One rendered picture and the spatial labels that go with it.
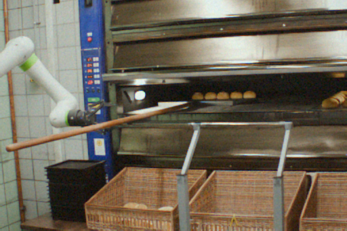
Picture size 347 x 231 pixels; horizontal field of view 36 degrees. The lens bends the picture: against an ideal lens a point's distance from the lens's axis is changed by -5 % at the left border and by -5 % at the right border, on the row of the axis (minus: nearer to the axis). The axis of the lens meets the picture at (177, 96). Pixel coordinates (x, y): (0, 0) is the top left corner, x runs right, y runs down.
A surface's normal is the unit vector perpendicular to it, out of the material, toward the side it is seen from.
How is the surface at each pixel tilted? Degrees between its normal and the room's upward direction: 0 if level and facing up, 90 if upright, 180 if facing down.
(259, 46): 70
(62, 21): 90
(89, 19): 90
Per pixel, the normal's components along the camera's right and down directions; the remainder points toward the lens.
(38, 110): -0.43, 0.09
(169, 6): -0.43, -0.26
